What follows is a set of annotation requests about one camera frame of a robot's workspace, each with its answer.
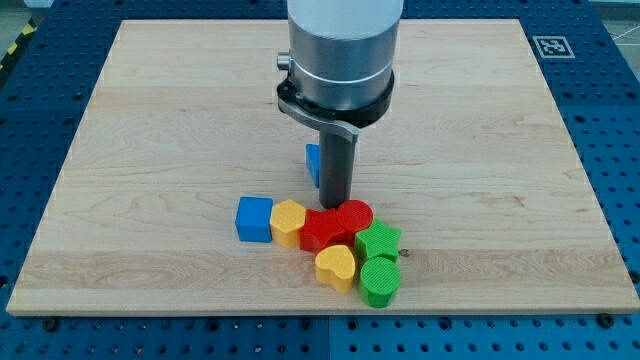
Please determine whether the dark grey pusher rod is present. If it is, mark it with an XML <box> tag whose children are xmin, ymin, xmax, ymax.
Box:
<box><xmin>319</xmin><ymin>132</ymin><xmax>355</xmax><ymax>209</ymax></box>

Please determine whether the black gripper mount ring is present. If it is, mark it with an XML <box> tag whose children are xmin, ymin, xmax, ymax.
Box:
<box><xmin>276</xmin><ymin>71</ymin><xmax>394</xmax><ymax>143</ymax></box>

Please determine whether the blue cube block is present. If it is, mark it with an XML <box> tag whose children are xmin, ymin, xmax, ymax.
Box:
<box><xmin>235</xmin><ymin>196</ymin><xmax>273</xmax><ymax>243</ymax></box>

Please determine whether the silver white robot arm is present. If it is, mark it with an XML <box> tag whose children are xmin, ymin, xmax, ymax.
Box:
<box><xmin>276</xmin><ymin>0</ymin><xmax>404</xmax><ymax>208</ymax></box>

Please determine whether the blue triangle block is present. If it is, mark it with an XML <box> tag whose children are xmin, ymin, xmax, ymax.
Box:
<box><xmin>305</xmin><ymin>144</ymin><xmax>320</xmax><ymax>188</ymax></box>

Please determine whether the red cylinder block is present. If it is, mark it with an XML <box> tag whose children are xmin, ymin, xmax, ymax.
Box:
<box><xmin>336</xmin><ymin>199</ymin><xmax>374</xmax><ymax>246</ymax></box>

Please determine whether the red star block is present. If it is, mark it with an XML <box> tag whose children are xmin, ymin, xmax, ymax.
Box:
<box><xmin>299</xmin><ymin>209</ymin><xmax>348</xmax><ymax>254</ymax></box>

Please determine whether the yellow hexagon block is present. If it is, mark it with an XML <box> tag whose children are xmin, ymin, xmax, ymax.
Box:
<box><xmin>270</xmin><ymin>199</ymin><xmax>306</xmax><ymax>248</ymax></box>

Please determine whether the green star block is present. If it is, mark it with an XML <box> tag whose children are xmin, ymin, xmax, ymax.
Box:
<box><xmin>354</xmin><ymin>218</ymin><xmax>402</xmax><ymax>262</ymax></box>

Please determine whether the wooden board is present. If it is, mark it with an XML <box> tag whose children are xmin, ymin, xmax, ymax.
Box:
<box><xmin>7</xmin><ymin>19</ymin><xmax>639</xmax><ymax>316</ymax></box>

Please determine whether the yellow heart block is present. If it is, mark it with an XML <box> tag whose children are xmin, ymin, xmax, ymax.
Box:
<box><xmin>314</xmin><ymin>245</ymin><xmax>356</xmax><ymax>294</ymax></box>

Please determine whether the green cylinder block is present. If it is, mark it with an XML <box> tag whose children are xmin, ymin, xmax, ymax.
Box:
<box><xmin>359</xmin><ymin>257</ymin><xmax>402</xmax><ymax>308</ymax></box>

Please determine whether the white fiducial marker tag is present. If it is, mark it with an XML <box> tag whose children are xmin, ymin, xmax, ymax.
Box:
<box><xmin>532</xmin><ymin>35</ymin><xmax>575</xmax><ymax>59</ymax></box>

